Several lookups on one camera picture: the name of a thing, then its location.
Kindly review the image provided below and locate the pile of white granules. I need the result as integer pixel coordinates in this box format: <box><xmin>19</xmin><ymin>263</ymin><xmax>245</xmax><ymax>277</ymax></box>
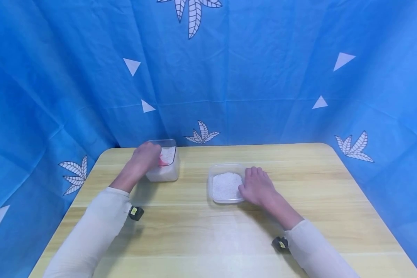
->
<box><xmin>212</xmin><ymin>172</ymin><xmax>244</xmax><ymax>201</ymax></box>
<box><xmin>147</xmin><ymin>146</ymin><xmax>179</xmax><ymax>181</ymax></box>

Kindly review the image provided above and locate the person's left forearm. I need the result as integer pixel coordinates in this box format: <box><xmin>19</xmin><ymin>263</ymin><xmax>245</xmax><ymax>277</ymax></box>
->
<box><xmin>43</xmin><ymin>169</ymin><xmax>144</xmax><ymax>278</ymax></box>

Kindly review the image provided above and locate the person's left hand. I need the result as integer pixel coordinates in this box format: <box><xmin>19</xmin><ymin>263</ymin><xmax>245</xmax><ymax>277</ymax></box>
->
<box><xmin>131</xmin><ymin>141</ymin><xmax>163</xmax><ymax>176</ymax></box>

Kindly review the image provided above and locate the person's right forearm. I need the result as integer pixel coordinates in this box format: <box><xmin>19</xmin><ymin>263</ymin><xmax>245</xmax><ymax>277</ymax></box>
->
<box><xmin>263</xmin><ymin>192</ymin><xmax>361</xmax><ymax>278</ymax></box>

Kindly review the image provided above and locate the black wrist band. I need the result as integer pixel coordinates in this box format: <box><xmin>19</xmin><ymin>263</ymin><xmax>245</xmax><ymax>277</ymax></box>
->
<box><xmin>271</xmin><ymin>236</ymin><xmax>291</xmax><ymax>255</ymax></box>
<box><xmin>128</xmin><ymin>206</ymin><xmax>145</xmax><ymax>222</ymax></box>

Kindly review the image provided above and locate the tall clear plastic container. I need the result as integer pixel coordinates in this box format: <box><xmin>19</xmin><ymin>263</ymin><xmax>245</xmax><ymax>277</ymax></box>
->
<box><xmin>146</xmin><ymin>139</ymin><xmax>181</xmax><ymax>182</ymax></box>

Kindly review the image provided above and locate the shallow clear plastic container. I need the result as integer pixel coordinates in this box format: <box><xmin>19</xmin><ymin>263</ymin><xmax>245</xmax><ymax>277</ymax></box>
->
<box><xmin>207</xmin><ymin>163</ymin><xmax>248</xmax><ymax>204</ymax></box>

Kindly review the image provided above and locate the person's right hand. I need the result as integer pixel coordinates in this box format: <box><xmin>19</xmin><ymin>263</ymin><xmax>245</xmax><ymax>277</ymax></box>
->
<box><xmin>238</xmin><ymin>166</ymin><xmax>278</xmax><ymax>207</ymax></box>

